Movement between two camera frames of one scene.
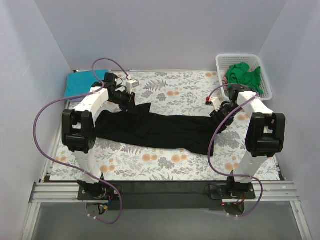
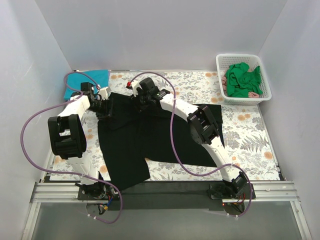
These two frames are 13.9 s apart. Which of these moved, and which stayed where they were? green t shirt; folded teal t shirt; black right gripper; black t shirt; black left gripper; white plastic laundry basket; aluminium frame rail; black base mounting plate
Moved: black t shirt; black right gripper; black left gripper
Stayed: white plastic laundry basket; aluminium frame rail; green t shirt; folded teal t shirt; black base mounting plate
